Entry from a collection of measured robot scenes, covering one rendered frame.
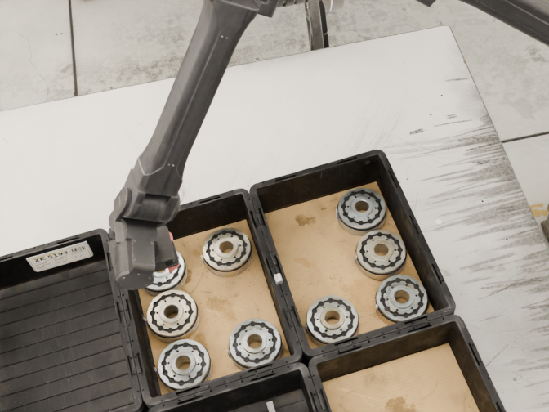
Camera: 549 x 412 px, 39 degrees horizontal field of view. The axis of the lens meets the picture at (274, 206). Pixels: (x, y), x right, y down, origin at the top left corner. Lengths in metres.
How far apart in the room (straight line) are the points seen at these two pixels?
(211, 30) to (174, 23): 2.29
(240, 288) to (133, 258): 0.49
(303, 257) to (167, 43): 1.76
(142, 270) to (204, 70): 0.32
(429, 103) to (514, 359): 0.70
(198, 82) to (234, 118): 0.98
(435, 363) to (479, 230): 0.42
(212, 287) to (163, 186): 0.53
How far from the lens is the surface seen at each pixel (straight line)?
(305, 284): 1.62
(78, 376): 1.62
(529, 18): 1.19
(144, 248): 1.18
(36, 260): 1.67
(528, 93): 3.06
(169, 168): 1.12
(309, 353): 1.45
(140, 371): 1.48
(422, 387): 1.54
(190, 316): 1.58
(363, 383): 1.53
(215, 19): 1.02
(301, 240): 1.66
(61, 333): 1.67
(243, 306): 1.60
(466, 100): 2.07
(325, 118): 2.01
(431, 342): 1.55
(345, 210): 1.66
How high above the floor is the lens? 2.28
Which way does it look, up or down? 58 degrees down
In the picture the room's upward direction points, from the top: 8 degrees counter-clockwise
